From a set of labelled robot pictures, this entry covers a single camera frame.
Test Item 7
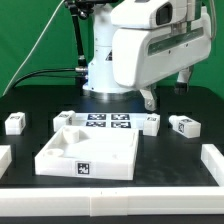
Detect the white fence piece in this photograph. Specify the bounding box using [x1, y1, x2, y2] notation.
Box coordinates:
[201, 144, 224, 187]
[0, 145, 12, 179]

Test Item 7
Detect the white left fence piece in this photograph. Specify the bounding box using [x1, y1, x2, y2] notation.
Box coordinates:
[0, 145, 12, 179]

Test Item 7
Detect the white right fence piece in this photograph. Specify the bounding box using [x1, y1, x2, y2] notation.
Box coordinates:
[201, 144, 224, 187]

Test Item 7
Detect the white front fence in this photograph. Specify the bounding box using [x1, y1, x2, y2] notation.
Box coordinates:
[0, 187, 224, 217]

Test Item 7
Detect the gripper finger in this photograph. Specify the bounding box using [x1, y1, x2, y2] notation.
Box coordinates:
[174, 66, 194, 95]
[140, 85, 157, 111]

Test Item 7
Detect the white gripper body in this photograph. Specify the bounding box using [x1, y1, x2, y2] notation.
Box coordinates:
[111, 14, 212, 90]

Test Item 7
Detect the white marker base plate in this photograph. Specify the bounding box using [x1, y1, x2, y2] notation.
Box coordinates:
[72, 113, 147, 130]

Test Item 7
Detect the black cable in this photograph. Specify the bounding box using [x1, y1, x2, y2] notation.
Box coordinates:
[11, 67, 88, 89]

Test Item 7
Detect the white cable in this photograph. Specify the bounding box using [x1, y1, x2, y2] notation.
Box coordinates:
[2, 0, 65, 98]

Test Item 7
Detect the white square tabletop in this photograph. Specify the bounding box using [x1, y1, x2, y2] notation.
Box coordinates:
[35, 126, 139, 180]

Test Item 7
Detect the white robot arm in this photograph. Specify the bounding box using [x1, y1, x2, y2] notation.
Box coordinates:
[83, 0, 217, 111]

